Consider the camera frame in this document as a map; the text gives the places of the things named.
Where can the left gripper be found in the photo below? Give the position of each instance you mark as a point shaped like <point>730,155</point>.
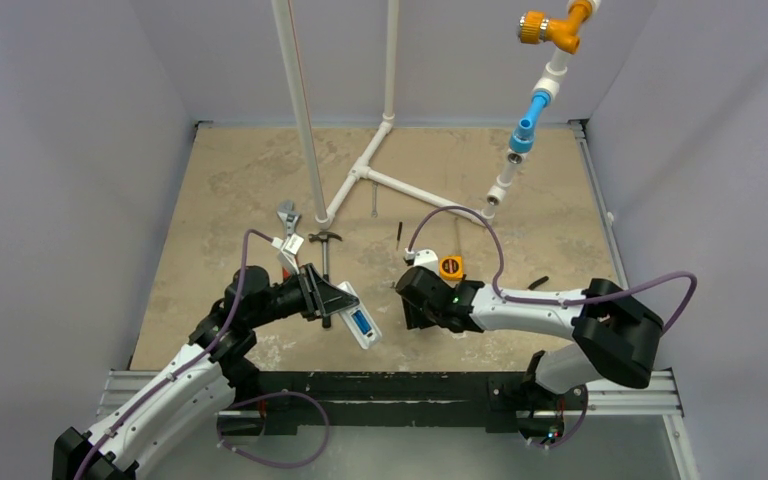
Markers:
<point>317,295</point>

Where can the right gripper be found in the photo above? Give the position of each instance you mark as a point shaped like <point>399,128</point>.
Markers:
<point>414,291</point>

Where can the blue battery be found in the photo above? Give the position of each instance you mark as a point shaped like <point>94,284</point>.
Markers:
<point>360,321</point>
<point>370,328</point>

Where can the white remote control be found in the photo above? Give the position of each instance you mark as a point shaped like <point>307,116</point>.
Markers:
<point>365,342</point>

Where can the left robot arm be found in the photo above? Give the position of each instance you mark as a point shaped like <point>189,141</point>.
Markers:
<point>209,374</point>

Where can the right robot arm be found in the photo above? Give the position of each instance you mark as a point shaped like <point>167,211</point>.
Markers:
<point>611,334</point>

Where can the orange tape measure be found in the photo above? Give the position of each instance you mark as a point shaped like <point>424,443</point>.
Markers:
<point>451,268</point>

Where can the small black screwdriver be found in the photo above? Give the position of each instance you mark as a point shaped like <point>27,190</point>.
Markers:
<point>398,235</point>

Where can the red adjustable wrench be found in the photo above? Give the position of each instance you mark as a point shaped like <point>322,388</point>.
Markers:
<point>290,219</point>

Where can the small silver spanner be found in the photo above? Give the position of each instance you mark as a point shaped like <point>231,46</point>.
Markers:
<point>374,200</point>

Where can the blue pipe fitting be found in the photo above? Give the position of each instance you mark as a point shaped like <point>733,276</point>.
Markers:
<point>523,136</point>

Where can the orange pipe valve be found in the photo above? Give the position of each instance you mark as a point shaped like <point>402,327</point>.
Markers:
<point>536,27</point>

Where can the black handled hammer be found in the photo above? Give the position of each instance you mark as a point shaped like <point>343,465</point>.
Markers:
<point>323,238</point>

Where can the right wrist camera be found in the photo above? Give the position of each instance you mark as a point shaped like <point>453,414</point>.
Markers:
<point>425,258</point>

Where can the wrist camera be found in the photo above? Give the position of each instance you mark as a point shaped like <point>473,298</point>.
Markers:
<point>425,258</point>
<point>287,251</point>

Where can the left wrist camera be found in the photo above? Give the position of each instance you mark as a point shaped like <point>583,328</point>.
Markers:
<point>287,251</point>

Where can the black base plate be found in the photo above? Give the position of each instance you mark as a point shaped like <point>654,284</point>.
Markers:
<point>279,403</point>

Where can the orange handled pliers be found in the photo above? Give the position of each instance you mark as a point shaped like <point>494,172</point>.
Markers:
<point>539,282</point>

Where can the aluminium rail frame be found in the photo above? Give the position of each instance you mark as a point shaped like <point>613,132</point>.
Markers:
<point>623,400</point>

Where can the white pvc pipe frame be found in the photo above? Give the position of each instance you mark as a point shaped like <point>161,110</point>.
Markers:
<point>325,213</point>

